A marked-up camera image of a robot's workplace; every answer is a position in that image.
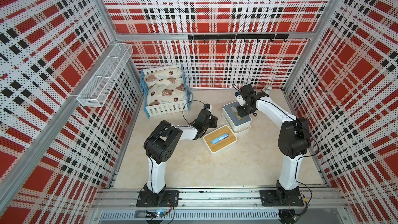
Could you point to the wooden tissue box lid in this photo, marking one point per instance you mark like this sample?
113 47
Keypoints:
218 132

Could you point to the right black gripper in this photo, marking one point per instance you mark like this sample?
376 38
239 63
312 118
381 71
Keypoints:
242 113

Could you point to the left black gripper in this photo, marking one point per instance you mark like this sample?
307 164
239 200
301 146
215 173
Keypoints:
214 121

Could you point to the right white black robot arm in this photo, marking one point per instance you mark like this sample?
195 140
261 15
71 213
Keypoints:
293 142

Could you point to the white tissue box base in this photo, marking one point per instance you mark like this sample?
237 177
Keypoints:
219 148
240 130

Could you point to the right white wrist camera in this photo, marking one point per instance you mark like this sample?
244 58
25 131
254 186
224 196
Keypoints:
240 98

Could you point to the blue tissue paper pack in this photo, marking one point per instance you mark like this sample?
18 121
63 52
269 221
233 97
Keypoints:
220 138

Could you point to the white soap dispenser bottle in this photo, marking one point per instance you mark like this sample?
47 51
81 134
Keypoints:
267 89

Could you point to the bear print pillow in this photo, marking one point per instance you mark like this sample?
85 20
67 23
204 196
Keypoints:
165 86

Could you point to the black wall hook rail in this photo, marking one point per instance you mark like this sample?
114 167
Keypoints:
245 37

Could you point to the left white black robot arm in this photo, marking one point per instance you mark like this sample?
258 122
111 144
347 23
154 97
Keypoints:
159 147

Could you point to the white wire mesh shelf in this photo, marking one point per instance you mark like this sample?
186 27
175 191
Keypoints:
111 64

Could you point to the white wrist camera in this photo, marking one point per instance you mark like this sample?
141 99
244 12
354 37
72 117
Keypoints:
240 98
207 107

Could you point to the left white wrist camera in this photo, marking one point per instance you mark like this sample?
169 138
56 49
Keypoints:
207 107

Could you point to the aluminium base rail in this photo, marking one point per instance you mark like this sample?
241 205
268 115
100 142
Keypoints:
315 205

